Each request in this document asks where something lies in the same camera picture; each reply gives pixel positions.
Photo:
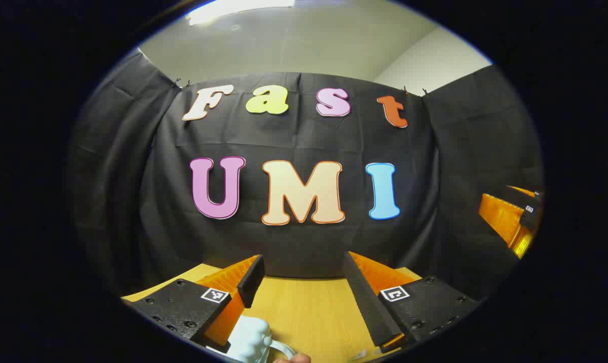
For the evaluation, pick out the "white and green tube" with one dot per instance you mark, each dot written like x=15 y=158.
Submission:
x=359 y=355

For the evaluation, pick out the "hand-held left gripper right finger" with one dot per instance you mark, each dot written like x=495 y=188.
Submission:
x=362 y=297

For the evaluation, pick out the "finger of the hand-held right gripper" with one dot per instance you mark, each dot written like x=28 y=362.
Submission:
x=500 y=217

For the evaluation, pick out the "black backdrop cloth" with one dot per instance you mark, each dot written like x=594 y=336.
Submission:
x=294 y=136

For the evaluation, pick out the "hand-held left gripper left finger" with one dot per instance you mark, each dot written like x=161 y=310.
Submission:
x=251 y=282

